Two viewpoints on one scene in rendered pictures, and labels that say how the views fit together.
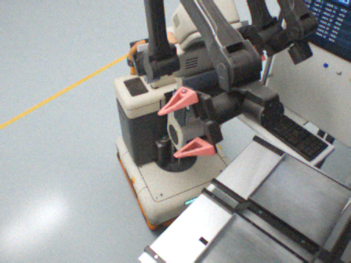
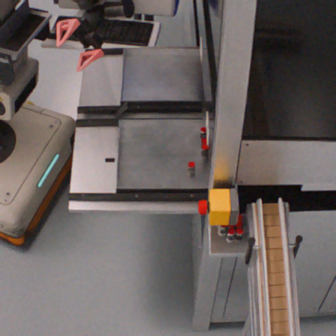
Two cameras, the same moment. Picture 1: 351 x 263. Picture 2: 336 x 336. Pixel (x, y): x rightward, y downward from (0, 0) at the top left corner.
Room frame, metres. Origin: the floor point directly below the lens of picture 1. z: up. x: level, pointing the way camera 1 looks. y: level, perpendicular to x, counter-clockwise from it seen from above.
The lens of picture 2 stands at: (-0.61, 0.65, 2.49)
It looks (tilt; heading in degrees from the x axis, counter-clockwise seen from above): 53 degrees down; 317
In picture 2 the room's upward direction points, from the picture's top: 1 degrees clockwise
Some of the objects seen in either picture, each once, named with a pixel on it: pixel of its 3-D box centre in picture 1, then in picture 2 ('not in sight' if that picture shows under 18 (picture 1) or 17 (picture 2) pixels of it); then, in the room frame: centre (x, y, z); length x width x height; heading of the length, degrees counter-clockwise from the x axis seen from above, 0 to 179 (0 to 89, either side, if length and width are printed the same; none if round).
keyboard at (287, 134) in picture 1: (282, 126); (100, 29); (1.00, -0.51, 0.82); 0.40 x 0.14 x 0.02; 38
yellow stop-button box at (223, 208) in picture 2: not in sight; (222, 207); (0.03, -0.17, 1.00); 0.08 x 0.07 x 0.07; 48
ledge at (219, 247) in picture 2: not in sight; (232, 235); (-0.01, -0.19, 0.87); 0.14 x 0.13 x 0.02; 48
